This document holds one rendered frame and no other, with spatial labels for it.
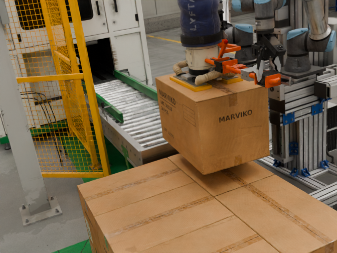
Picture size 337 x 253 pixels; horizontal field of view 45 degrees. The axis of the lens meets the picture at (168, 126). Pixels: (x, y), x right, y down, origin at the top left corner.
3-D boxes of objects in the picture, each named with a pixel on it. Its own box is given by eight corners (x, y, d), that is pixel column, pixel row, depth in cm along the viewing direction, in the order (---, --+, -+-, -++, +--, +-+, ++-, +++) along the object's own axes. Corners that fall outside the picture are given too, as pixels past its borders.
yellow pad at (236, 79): (198, 73, 245) (197, 65, 243) (212, 70, 248) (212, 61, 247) (227, 85, 215) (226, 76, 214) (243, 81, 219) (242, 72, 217)
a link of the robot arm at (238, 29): (253, 44, 272) (252, 24, 267) (232, 46, 275) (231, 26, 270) (254, 41, 282) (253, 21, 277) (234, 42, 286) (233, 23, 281)
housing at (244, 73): (239, 79, 186) (239, 69, 185) (252, 76, 189) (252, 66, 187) (248, 82, 180) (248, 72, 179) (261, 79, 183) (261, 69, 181)
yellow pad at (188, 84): (169, 79, 239) (168, 71, 237) (184, 76, 242) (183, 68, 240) (195, 92, 209) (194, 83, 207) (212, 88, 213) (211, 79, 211)
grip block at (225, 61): (213, 71, 205) (212, 59, 203) (230, 67, 209) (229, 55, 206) (221, 74, 198) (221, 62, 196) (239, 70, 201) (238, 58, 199)
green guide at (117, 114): (70, 87, 468) (68, 79, 465) (79, 85, 472) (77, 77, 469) (112, 125, 330) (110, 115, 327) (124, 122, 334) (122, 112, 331)
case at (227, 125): (162, 137, 262) (154, 77, 248) (217, 123, 274) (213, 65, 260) (203, 175, 209) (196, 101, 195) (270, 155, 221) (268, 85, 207)
